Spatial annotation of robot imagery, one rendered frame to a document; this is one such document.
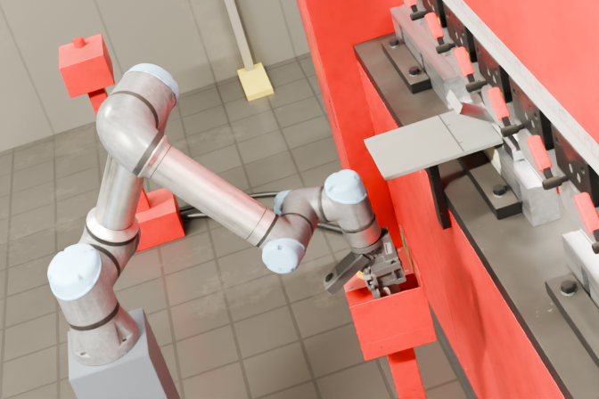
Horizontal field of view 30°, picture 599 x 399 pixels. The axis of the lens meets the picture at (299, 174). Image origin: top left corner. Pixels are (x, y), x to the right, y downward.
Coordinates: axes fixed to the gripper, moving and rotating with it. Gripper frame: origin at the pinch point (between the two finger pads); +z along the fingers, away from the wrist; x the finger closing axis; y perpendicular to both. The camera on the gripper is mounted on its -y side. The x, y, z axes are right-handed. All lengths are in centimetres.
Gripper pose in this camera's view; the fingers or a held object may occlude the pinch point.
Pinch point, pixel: (382, 313)
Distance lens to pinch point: 241.8
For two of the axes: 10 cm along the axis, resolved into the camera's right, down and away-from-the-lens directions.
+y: 9.4, -3.5, -0.6
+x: -1.3, -4.9, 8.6
